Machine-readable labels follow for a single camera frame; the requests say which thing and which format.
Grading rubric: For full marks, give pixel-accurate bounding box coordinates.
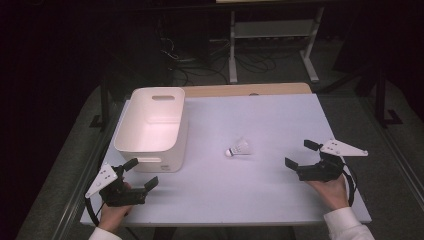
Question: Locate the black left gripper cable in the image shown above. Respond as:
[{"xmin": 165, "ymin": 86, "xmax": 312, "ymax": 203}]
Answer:
[{"xmin": 83, "ymin": 196, "xmax": 102, "ymax": 228}]

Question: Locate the white metal desk frame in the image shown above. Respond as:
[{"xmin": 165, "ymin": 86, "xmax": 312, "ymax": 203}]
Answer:
[{"xmin": 227, "ymin": 5, "xmax": 326, "ymax": 85}]

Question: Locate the wooden table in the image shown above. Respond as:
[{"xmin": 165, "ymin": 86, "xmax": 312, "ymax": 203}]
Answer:
[{"xmin": 182, "ymin": 82, "xmax": 313, "ymax": 99}]

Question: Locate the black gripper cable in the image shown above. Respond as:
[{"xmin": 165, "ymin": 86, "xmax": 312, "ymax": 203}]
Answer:
[
  {"xmin": 83, "ymin": 196, "xmax": 102, "ymax": 228},
  {"xmin": 342, "ymin": 164, "xmax": 359, "ymax": 207}
]

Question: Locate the white shuttlecock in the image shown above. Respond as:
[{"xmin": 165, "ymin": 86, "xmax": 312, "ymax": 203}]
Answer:
[{"xmin": 224, "ymin": 136, "xmax": 254, "ymax": 158}]

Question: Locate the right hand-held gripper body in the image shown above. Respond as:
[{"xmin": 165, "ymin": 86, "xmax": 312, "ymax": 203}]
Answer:
[{"xmin": 296, "ymin": 139, "xmax": 369, "ymax": 183}]

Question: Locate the white table board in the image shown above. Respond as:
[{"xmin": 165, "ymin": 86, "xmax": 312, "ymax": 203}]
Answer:
[{"xmin": 79, "ymin": 93, "xmax": 373, "ymax": 228}]

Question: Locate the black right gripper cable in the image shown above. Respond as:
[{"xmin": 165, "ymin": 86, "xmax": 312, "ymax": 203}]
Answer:
[{"xmin": 342, "ymin": 164, "xmax": 359, "ymax": 207}]

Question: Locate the person's right hand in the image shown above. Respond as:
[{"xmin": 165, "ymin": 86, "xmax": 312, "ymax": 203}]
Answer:
[{"xmin": 306, "ymin": 174, "xmax": 350, "ymax": 212}]

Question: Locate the white plastic storage bin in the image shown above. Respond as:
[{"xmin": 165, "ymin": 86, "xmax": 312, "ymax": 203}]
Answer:
[{"xmin": 113, "ymin": 86, "xmax": 189, "ymax": 174}]

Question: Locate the person's left hand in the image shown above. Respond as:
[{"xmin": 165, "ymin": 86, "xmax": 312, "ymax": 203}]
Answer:
[{"xmin": 97, "ymin": 204, "xmax": 134, "ymax": 234}]

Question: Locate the tangle of floor cables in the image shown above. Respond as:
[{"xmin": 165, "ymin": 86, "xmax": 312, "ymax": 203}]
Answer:
[{"xmin": 155, "ymin": 35, "xmax": 278, "ymax": 87}]

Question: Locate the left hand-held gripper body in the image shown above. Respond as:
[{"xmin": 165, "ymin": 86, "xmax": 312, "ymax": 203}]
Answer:
[{"xmin": 84, "ymin": 162, "xmax": 148, "ymax": 208}]

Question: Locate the black metal stand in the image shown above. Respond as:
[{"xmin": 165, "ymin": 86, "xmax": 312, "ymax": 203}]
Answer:
[
  {"xmin": 373, "ymin": 65, "xmax": 404, "ymax": 129},
  {"xmin": 88, "ymin": 73, "xmax": 112, "ymax": 132}
]

